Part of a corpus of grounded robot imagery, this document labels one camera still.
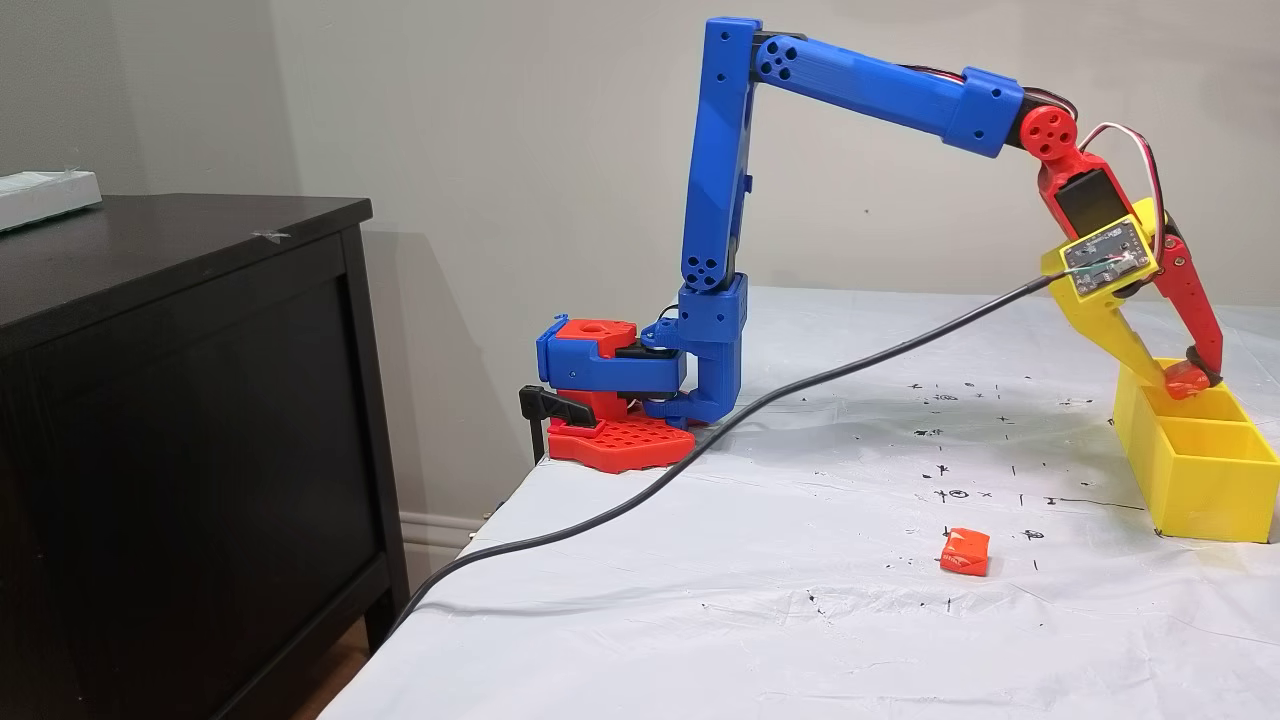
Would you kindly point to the white flat box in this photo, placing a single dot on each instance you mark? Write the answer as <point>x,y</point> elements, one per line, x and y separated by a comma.
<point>45,195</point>

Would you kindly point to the black wooden dresser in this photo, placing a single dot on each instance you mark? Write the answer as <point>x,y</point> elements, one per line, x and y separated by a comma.
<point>200,450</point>

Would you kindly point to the white baseboard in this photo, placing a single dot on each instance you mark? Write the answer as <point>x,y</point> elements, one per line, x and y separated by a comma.
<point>430,535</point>

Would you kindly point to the camera circuit board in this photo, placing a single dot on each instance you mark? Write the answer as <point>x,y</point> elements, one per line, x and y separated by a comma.
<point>1108,258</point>

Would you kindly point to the black table clamp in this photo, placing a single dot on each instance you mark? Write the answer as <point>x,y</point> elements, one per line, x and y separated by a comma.
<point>545,403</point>

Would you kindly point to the white plastic table cover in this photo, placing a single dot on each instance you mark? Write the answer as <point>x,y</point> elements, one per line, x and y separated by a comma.
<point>750,640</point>

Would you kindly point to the yellow three-compartment box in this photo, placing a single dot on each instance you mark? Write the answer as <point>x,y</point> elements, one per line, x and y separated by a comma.
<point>1200,490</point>

